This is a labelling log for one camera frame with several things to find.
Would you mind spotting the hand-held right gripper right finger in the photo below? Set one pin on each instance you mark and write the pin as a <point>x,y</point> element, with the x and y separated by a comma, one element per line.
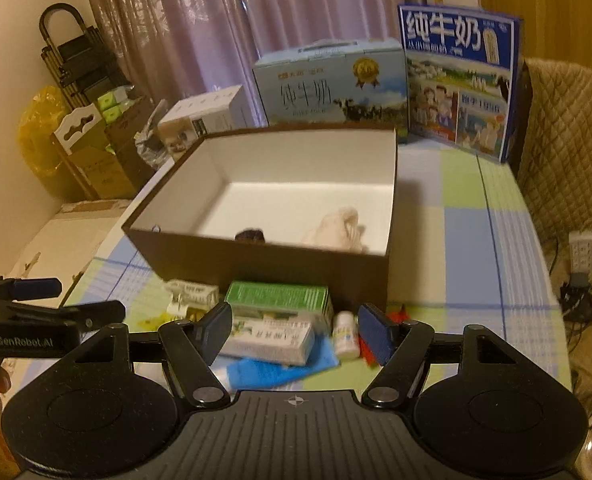
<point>376,334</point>

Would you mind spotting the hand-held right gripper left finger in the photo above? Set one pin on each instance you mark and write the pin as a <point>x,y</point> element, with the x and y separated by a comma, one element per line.
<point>215,331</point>

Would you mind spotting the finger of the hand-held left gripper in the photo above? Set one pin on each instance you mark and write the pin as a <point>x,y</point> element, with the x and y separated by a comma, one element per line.
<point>96,312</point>
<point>36,288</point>

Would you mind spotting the white medicine box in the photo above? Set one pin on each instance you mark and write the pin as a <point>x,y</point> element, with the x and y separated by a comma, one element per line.
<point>271,342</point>

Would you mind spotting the yellow snack packet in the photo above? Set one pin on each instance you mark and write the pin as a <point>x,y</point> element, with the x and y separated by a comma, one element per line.
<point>156,321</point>

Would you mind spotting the brown cardboard box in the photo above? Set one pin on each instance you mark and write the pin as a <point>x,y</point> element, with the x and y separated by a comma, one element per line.
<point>276,272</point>

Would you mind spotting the red item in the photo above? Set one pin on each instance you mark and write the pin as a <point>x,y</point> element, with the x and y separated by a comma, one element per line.
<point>365,351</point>

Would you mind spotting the small white bottle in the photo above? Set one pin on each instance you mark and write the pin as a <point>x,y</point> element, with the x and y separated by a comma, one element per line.
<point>345,335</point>

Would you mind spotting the small white packet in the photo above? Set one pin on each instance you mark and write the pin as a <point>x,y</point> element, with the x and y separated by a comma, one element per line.
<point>196,292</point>

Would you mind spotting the green medicine box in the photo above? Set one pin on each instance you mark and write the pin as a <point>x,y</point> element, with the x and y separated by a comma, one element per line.
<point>276,297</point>

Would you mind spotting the blue packet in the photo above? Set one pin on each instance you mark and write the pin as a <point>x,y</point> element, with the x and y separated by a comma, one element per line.
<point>276,374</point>

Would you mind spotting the flat cardboard sheet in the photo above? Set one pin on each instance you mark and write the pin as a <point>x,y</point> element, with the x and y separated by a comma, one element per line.
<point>91,208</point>

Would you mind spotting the small dark item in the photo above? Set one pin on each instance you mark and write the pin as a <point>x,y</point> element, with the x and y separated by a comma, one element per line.
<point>250,235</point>

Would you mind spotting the beige cloth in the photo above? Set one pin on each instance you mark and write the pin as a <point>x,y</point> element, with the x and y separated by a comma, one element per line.
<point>333,230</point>

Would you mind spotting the checked tablecloth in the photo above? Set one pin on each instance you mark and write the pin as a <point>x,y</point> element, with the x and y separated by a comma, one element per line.
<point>476,240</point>

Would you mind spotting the cardboard box with white insert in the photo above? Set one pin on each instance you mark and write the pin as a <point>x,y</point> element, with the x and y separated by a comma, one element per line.
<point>93,160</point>

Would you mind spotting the yellow plastic bag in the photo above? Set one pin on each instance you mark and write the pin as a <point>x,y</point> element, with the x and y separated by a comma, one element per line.
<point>38,135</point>

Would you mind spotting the crumpled plastic bag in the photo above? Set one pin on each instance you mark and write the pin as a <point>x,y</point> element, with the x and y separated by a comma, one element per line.
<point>148,142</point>

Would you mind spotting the green and white packs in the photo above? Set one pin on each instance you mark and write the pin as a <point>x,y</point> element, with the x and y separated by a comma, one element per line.
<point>116,104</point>

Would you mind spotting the white appliance box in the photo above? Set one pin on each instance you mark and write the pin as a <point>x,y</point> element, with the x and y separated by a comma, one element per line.
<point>211,110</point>

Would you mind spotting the white power strip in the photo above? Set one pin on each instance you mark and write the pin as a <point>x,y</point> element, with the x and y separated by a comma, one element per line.
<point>582,252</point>

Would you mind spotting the black folding cart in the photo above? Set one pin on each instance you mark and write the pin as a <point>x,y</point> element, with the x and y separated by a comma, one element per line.
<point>73,55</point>

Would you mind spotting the light blue milk carton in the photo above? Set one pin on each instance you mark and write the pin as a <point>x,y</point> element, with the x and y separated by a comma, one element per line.
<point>326,85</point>

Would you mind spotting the chair with quilted cover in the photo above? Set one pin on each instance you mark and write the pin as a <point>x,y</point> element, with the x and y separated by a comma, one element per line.
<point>571,135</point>

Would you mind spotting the dark blue milk carton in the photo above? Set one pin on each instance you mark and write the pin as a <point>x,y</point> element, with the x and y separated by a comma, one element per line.
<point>456,60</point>

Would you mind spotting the pink curtain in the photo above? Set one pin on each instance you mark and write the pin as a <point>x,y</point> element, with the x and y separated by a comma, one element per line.
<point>201,10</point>

